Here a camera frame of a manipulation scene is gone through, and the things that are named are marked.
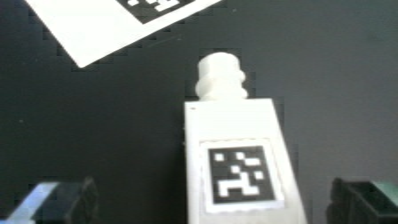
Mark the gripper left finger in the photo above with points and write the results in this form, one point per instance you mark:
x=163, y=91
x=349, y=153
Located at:
x=61, y=203

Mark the white marker sheet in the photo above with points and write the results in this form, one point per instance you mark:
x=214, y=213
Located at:
x=99, y=25

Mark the white stool leg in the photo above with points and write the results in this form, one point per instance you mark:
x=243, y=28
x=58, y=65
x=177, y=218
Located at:
x=241, y=181

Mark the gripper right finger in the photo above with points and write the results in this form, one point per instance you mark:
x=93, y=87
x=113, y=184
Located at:
x=363, y=202

